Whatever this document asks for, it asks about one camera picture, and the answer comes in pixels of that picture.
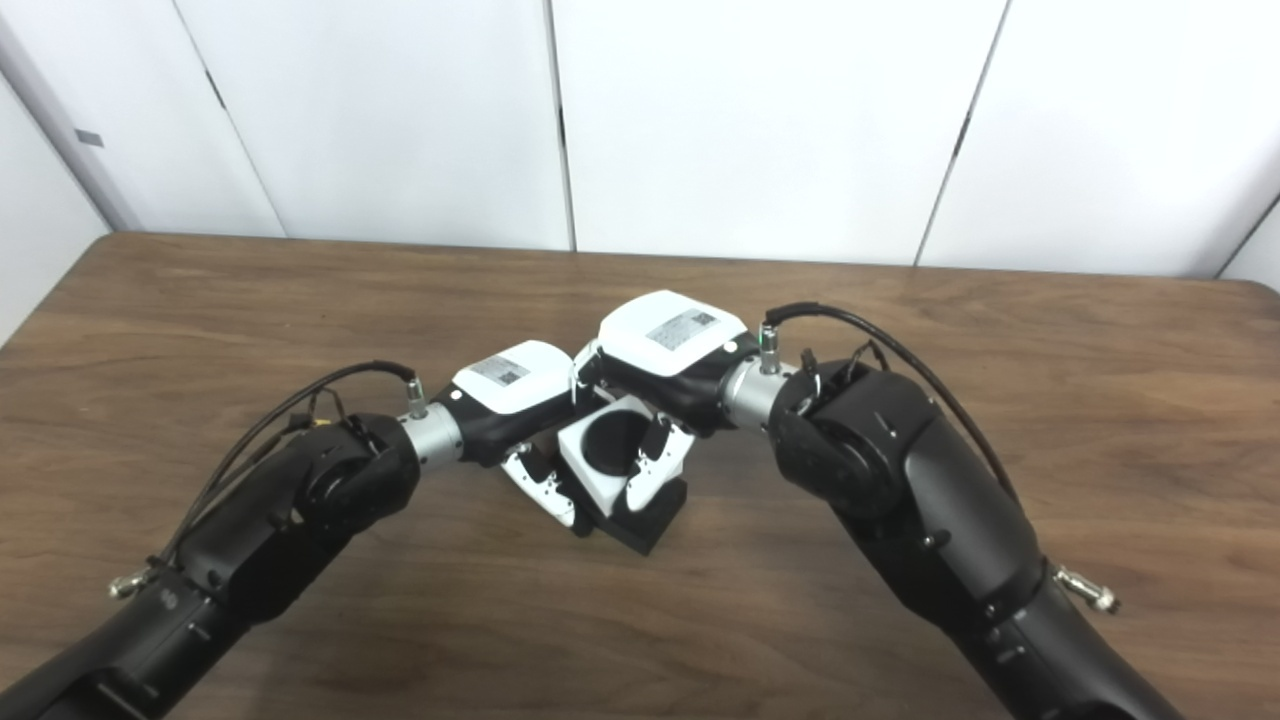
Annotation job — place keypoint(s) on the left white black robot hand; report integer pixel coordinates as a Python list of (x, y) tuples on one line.
[(515, 385)]

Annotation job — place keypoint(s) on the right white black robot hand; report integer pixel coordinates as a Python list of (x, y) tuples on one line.
[(670, 340)]

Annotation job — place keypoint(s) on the white square piece round hole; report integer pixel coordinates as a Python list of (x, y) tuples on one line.
[(590, 480)]

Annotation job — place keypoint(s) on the black cylinder peg square base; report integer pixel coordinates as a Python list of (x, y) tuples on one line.
[(645, 530)]

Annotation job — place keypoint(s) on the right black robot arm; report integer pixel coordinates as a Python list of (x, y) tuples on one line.
[(900, 480)]

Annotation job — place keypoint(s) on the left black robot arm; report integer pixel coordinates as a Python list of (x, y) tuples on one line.
[(250, 530)]

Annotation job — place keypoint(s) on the small grey wall tag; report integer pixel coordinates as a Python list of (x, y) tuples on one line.
[(89, 138)]

